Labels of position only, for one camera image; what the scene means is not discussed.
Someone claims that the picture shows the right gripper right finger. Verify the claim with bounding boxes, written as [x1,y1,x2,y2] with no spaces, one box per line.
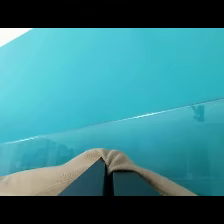
[112,170,161,197]

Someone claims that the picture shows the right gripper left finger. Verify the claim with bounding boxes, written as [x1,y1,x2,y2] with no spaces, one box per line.
[58,157,107,197]

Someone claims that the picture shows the beige garment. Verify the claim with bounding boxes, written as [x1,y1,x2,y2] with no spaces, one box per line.
[0,147,197,197]

